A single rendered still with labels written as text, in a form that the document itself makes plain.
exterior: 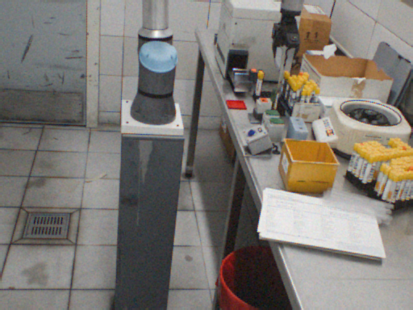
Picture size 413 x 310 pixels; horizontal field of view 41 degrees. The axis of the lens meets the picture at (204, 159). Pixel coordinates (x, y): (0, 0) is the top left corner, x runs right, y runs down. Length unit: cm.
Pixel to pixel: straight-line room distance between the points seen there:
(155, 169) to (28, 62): 194
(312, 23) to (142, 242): 133
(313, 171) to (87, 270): 133
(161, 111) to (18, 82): 202
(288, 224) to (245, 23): 104
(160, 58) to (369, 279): 88
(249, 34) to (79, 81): 164
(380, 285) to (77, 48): 263
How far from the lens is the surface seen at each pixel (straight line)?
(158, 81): 171
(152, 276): 208
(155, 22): 181
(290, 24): 188
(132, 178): 182
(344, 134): 178
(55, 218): 289
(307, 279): 127
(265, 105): 190
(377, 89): 214
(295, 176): 153
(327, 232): 141
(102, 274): 253
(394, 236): 150
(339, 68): 232
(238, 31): 222
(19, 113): 375
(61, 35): 352
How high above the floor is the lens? 167
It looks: 29 degrees down
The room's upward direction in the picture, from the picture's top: 7 degrees clockwise
